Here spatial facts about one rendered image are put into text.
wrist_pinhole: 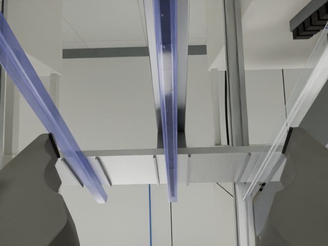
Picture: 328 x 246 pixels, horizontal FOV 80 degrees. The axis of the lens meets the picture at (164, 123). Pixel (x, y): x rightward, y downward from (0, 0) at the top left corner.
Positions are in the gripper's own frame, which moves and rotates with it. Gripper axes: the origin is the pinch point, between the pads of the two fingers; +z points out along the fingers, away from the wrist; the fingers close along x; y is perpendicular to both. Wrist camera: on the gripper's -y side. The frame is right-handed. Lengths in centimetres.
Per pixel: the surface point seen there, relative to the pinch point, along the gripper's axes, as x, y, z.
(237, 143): 18.1, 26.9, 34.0
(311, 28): 37, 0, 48
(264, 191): 21.6, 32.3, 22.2
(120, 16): -38, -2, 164
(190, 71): 20, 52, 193
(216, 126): 22, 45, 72
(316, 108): 22.3, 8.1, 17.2
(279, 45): 41, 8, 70
